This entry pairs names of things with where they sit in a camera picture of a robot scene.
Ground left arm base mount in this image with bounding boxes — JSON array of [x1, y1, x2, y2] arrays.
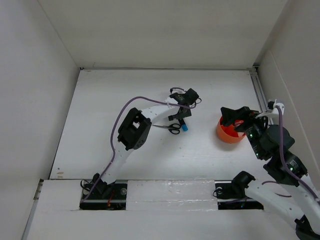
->
[[79, 173, 128, 211]]

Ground black handled scissors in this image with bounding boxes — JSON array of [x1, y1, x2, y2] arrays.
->
[[152, 123, 181, 135]]

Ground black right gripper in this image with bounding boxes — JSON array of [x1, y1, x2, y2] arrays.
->
[[220, 105, 272, 159]]

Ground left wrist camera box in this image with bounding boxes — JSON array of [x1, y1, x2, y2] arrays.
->
[[169, 87, 186, 102]]

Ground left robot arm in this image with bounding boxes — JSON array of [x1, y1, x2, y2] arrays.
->
[[89, 87, 200, 199]]

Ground blue and black highlighter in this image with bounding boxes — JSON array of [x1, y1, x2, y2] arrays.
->
[[178, 118, 188, 132]]

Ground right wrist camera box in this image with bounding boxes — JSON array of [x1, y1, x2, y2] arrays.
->
[[255, 99, 285, 119]]

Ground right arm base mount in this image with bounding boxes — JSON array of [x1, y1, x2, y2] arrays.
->
[[212, 171, 264, 210]]

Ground orange round pen holder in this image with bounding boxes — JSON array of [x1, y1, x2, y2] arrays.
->
[[216, 116, 246, 144]]

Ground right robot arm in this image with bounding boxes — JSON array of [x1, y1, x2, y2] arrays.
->
[[220, 101, 320, 240]]

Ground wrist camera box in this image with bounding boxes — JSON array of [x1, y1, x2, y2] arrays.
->
[[169, 87, 186, 102], [255, 99, 285, 119]]

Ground aluminium rail right side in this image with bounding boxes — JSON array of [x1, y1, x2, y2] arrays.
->
[[248, 66, 267, 112]]

